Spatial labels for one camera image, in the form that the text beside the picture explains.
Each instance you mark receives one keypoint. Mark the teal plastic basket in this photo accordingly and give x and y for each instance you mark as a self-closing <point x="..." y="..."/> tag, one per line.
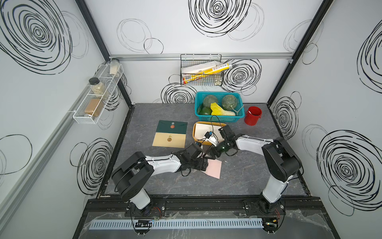
<point x="239" y="108"/>

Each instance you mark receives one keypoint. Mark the pink envelope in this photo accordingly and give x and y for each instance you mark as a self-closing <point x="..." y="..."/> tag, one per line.
<point x="214" y="168"/>

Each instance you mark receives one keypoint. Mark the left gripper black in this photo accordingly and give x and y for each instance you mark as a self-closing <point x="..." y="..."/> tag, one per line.
<point x="200" y="166"/>

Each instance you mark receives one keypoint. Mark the yellow cabbage toy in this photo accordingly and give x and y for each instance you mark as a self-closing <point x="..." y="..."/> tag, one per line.
<point x="217" y="110"/>

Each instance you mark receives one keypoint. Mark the cream white envelope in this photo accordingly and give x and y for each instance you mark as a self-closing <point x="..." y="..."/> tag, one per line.
<point x="200" y="129"/>

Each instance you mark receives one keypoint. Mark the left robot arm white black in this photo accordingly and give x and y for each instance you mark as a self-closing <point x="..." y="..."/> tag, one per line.
<point x="132" y="175"/>

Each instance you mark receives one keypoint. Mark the jar with black lid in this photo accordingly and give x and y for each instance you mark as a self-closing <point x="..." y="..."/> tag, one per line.
<point x="97" y="87"/>

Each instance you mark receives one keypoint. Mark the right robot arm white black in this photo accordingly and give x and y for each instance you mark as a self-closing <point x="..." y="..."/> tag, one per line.
<point x="282" y="162"/>

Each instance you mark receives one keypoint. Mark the right green melon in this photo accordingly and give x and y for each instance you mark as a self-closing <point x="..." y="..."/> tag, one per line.
<point x="229" y="102"/>

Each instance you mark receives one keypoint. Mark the dark green envelope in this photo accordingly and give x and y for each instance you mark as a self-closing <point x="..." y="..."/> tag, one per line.
<point x="173" y="127"/>

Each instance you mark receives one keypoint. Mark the yellow white box in basket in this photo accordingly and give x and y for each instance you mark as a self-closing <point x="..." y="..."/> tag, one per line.
<point x="206" y="70"/>

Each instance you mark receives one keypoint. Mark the tan kraft envelope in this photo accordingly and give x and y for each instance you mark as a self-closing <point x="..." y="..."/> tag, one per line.
<point x="174" y="140"/>

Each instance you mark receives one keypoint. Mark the white slotted cable duct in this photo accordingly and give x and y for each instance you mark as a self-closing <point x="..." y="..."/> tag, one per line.
<point x="241" y="223"/>

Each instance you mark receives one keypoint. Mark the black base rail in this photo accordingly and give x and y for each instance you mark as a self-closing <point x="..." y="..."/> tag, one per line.
<point x="160" y="205"/>

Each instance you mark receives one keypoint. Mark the white wire wall shelf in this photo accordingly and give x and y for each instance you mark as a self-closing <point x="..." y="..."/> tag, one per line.
<point x="103" y="96"/>

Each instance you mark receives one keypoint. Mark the clear jar far shelf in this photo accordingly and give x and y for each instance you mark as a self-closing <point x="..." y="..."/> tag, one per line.
<point x="114" y="66"/>

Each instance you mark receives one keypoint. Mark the green melon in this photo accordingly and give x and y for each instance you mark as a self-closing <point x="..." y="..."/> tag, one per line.
<point x="229" y="102"/>
<point x="208" y="100"/>

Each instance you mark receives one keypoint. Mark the yellow plastic storage box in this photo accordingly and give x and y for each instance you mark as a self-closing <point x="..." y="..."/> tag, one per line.
<point x="203" y="141"/>

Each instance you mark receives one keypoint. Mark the left green melon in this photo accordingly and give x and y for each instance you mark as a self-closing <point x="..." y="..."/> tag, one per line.
<point x="208" y="100"/>

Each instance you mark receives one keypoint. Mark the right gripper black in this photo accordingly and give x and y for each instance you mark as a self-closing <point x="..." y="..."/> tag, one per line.
<point x="212" y="149"/>

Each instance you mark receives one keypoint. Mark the black wire wall basket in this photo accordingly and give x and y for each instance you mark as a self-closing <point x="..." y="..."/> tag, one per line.
<point x="187" y="60"/>

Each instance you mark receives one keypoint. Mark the green pepper toy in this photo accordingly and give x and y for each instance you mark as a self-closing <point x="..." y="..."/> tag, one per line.
<point x="205" y="111"/>

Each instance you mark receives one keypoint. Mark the red cup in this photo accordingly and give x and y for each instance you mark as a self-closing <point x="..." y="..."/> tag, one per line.
<point x="252" y="116"/>

